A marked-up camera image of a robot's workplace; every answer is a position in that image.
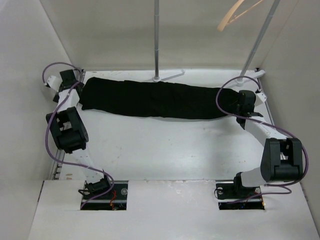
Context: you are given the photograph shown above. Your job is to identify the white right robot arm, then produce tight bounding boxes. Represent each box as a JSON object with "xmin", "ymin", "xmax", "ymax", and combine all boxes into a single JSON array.
[{"xmin": 231, "ymin": 90, "xmax": 304, "ymax": 198}]

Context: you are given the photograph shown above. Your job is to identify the white rack stand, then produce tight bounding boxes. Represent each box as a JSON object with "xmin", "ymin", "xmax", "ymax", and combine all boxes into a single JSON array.
[
  {"xmin": 234, "ymin": 0, "xmax": 266, "ymax": 87},
  {"xmin": 144, "ymin": 0, "xmax": 185, "ymax": 83}
]

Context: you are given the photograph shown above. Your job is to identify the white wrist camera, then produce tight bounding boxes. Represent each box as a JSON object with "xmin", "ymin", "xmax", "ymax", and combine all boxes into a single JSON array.
[
  {"xmin": 254, "ymin": 90, "xmax": 267, "ymax": 106},
  {"xmin": 46, "ymin": 75, "xmax": 62, "ymax": 90}
]

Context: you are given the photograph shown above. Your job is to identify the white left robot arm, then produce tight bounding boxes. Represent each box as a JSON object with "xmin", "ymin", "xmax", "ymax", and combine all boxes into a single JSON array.
[{"xmin": 45, "ymin": 69, "xmax": 114, "ymax": 200}]

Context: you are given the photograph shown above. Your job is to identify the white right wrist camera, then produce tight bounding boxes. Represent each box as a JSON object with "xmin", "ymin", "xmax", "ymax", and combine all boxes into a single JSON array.
[{"xmin": 254, "ymin": 90, "xmax": 267, "ymax": 106}]

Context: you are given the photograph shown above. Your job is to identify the white left rack stand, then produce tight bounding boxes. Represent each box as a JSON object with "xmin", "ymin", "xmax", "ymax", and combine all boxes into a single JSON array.
[{"xmin": 144, "ymin": 0, "xmax": 185, "ymax": 83}]

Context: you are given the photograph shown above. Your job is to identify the wooden clothes hanger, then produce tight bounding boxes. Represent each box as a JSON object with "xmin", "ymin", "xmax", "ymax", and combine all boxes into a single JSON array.
[{"xmin": 217, "ymin": 0, "xmax": 264, "ymax": 32}]

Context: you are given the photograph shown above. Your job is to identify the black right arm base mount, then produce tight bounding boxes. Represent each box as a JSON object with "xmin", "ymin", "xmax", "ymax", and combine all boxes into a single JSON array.
[{"xmin": 214, "ymin": 180, "xmax": 265, "ymax": 211}]

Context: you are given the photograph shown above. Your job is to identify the white right rack stand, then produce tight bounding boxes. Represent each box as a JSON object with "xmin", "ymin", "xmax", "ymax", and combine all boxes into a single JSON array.
[{"xmin": 234, "ymin": 0, "xmax": 266, "ymax": 87}]

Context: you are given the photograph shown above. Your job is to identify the black trousers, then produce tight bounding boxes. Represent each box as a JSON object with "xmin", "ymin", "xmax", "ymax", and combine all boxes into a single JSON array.
[{"xmin": 79, "ymin": 77, "xmax": 239, "ymax": 120}]

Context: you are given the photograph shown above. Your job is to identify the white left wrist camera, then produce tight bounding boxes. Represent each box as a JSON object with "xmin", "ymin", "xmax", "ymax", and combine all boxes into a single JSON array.
[{"xmin": 46, "ymin": 75, "xmax": 62, "ymax": 90}]

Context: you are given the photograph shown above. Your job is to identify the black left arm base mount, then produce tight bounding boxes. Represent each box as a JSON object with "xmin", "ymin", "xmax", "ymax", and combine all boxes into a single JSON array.
[{"xmin": 78, "ymin": 179, "xmax": 129, "ymax": 211}]

